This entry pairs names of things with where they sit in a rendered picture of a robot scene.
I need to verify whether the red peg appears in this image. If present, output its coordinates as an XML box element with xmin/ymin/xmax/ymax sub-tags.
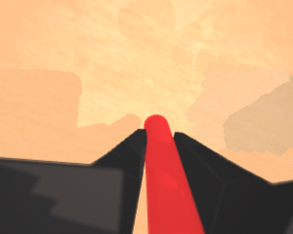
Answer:
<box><xmin>144</xmin><ymin>114</ymin><xmax>205</xmax><ymax>234</ymax></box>

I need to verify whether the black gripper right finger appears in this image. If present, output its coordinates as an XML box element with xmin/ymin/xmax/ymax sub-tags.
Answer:
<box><xmin>173</xmin><ymin>132</ymin><xmax>293</xmax><ymax>234</ymax></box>

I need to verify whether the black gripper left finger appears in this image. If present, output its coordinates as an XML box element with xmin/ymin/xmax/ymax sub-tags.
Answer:
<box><xmin>0</xmin><ymin>129</ymin><xmax>147</xmax><ymax>234</ymax></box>

